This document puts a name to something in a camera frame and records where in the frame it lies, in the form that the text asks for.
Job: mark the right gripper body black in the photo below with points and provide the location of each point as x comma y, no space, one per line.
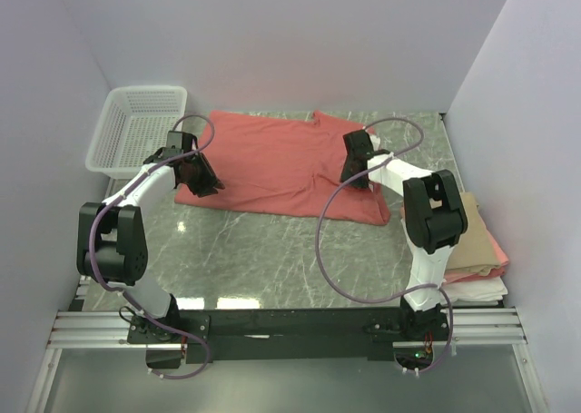
347,171

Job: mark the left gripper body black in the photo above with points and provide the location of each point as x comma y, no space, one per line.
189,160

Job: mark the red t-shirt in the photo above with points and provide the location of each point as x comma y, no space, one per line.
285,167

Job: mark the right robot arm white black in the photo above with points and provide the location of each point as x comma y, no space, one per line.
434,218

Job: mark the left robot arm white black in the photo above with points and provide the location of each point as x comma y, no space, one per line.
111,242

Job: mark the white plastic basket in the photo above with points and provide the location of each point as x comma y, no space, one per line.
133,124

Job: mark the folded tan t-shirt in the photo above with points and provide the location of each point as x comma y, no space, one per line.
474,254

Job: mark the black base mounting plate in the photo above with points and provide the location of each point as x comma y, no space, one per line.
261,334

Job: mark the aluminium rail frame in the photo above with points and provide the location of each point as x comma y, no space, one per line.
228,260

